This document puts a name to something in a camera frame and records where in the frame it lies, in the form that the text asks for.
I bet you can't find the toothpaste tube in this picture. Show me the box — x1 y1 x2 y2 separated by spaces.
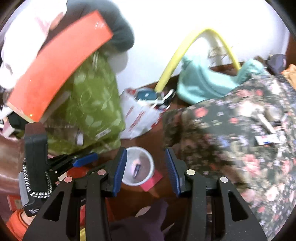
254 133 286 146

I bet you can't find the white trash cup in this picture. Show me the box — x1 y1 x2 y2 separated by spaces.
122 146 154 186

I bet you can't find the pink paper piece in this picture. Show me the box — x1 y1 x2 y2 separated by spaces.
140 170 163 192

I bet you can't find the green leaf-pattern cloth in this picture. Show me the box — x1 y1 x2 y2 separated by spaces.
44 51 125 156

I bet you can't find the floral dark bedspread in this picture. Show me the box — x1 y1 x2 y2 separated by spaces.
163 74 295 240

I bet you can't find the teal box in bag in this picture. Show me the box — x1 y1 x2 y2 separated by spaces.
136 88 158 100

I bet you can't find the teal plastic rocking horse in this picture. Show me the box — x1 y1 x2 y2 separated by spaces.
177 57 265 104

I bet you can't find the yellow foam pool noodle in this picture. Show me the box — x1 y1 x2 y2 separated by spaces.
154 28 241 93

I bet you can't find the orange curved panel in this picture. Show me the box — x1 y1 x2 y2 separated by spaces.
6 11 113 123

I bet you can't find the dark grey cushion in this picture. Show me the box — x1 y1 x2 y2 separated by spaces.
41 0 135 53

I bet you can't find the dark backpack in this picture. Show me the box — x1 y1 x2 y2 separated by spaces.
266 54 287 75

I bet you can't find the orange blanket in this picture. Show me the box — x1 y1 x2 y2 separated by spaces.
281 64 296 88

